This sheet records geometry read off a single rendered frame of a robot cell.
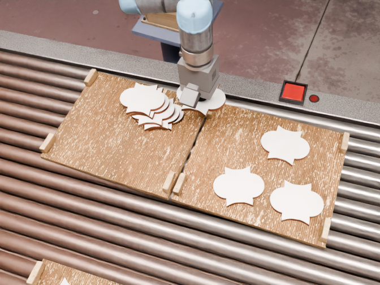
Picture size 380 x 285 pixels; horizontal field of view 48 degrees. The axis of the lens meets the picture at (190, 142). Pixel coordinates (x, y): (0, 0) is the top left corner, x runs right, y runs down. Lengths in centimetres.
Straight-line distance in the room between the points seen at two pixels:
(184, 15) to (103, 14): 227
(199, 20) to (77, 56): 73
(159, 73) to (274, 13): 171
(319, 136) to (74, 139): 72
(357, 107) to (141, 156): 66
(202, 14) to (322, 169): 55
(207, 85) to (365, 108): 54
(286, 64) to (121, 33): 112
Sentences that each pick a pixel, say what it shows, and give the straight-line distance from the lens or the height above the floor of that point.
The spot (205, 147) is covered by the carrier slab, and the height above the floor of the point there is 94.
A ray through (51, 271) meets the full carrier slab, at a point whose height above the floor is 94.
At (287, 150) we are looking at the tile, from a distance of 121.
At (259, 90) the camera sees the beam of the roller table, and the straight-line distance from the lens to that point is 137.
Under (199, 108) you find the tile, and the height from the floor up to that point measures 108.
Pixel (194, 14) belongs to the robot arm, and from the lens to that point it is 92.
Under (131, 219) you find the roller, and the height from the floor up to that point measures 92.
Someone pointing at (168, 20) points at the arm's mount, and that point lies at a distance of 161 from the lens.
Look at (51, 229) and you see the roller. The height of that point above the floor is 92.
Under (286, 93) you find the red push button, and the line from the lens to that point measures 135.
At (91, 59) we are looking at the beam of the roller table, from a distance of 154.
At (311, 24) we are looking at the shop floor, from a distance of 299.
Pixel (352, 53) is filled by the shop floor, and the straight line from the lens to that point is 285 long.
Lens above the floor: 197
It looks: 57 degrees down
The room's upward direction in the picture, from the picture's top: 8 degrees counter-clockwise
